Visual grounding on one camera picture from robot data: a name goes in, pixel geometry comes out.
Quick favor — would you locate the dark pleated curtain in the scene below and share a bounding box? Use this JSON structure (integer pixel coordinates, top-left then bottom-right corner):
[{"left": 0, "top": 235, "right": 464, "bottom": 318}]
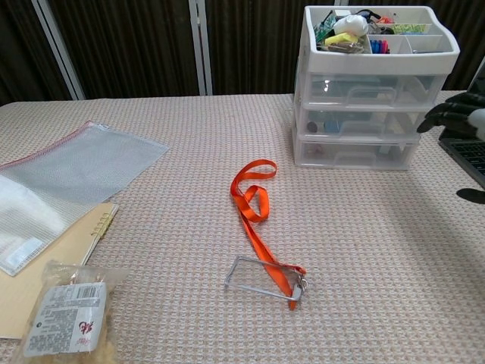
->
[{"left": 0, "top": 0, "right": 485, "bottom": 107}]

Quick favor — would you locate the clear drawer with red item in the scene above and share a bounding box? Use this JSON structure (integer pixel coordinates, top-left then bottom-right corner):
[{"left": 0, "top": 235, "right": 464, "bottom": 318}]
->
[{"left": 295, "top": 135, "right": 421, "bottom": 170}]

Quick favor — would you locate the clear snack packet with label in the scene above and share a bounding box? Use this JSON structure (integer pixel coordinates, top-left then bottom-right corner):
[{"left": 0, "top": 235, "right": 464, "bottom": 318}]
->
[{"left": 11, "top": 259, "right": 130, "bottom": 364}]

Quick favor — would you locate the yellow plastic item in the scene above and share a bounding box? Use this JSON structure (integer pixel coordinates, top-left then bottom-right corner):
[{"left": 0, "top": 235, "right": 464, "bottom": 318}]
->
[{"left": 324, "top": 32, "right": 359, "bottom": 46}]

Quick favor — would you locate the beige woven tablecloth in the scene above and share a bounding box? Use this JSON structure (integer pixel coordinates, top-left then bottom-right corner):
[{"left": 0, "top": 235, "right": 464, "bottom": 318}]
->
[{"left": 0, "top": 89, "right": 485, "bottom": 364}]

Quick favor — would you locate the grey laptop computer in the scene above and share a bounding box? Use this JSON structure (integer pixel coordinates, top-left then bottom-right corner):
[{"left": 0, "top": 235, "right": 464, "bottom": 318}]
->
[{"left": 438, "top": 56, "right": 485, "bottom": 190}]

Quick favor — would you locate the black grey right robot hand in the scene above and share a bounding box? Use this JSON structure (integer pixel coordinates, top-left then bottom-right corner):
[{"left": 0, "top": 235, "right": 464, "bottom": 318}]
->
[{"left": 416, "top": 92, "right": 485, "bottom": 206}]

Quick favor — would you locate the beige manila folder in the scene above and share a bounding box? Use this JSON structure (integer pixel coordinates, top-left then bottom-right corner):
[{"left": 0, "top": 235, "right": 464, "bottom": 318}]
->
[{"left": 0, "top": 202, "right": 120, "bottom": 340}]

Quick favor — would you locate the clear drawer with blue item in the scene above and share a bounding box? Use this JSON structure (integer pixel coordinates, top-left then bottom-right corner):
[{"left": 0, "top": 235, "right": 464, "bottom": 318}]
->
[{"left": 299, "top": 104, "right": 433, "bottom": 140}]

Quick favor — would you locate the green patterned item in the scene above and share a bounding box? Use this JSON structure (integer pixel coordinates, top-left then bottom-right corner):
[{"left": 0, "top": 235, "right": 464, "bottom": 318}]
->
[{"left": 391, "top": 24, "right": 427, "bottom": 34}]

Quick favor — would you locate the brown small item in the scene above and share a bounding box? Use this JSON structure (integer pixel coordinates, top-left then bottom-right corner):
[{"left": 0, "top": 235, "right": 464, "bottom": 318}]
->
[{"left": 321, "top": 41, "right": 365, "bottom": 53}]

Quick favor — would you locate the clear plastic badge holder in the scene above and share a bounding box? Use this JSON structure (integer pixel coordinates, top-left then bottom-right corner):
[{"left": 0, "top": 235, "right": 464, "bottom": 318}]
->
[{"left": 224, "top": 256, "right": 308, "bottom": 303}]

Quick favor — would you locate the orange lanyard strap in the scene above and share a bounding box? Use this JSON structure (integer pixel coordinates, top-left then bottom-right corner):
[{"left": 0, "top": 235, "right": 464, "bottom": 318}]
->
[{"left": 230, "top": 159, "right": 307, "bottom": 312}]

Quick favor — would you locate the clear mesh zipper pouch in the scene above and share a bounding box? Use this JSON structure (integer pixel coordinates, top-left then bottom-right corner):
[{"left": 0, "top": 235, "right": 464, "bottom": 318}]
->
[{"left": 0, "top": 121, "right": 171, "bottom": 278}]

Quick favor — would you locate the white plastic drawer organizer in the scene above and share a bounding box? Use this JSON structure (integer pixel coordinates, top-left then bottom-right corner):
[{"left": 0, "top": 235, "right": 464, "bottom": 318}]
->
[{"left": 292, "top": 5, "right": 462, "bottom": 171}]

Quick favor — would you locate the white partition frame post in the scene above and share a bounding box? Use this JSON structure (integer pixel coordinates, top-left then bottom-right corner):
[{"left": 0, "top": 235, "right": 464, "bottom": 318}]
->
[
  {"left": 188, "top": 0, "right": 213, "bottom": 96},
  {"left": 32, "top": 0, "right": 85, "bottom": 100}
]

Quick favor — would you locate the clear drawer with teal item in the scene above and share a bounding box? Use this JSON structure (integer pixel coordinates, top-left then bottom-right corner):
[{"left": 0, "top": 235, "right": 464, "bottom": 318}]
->
[{"left": 305, "top": 71, "right": 446, "bottom": 107}]

